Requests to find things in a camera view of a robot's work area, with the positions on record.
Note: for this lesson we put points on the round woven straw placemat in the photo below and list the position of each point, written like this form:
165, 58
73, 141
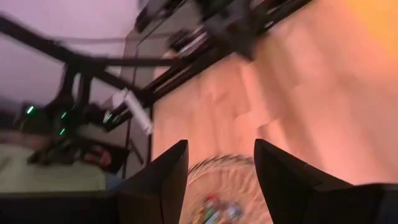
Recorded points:
224, 177

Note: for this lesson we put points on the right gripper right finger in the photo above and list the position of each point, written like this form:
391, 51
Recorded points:
295, 199

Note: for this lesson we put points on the red chocolate chip granola bar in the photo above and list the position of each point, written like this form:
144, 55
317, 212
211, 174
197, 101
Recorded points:
211, 205

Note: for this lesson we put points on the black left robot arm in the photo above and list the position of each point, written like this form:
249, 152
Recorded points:
71, 118

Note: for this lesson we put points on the oatmeal raisin granola bar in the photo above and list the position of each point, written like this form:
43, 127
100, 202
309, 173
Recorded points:
233, 211

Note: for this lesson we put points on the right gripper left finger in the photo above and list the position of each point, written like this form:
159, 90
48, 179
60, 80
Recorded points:
140, 202

